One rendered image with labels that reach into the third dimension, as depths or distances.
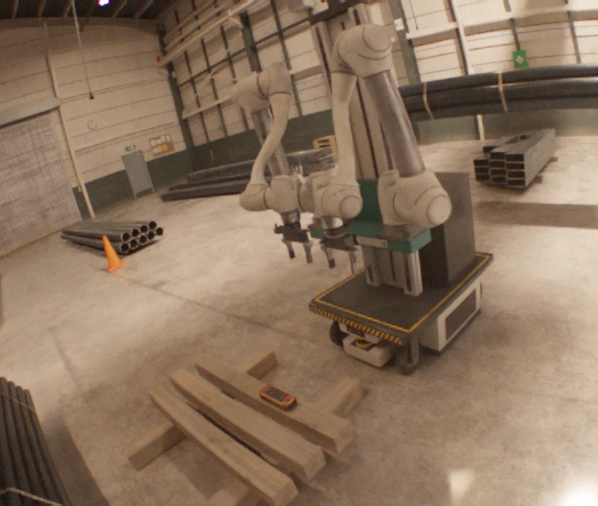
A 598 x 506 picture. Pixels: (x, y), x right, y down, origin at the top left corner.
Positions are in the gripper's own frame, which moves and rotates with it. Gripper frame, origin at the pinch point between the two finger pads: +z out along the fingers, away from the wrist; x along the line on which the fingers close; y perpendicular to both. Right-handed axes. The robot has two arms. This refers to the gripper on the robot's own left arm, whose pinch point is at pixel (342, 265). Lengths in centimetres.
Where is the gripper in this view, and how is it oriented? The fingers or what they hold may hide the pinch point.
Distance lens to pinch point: 150.0
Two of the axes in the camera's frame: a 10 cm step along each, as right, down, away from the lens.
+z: 2.3, 9.1, 3.3
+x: 6.1, 1.3, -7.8
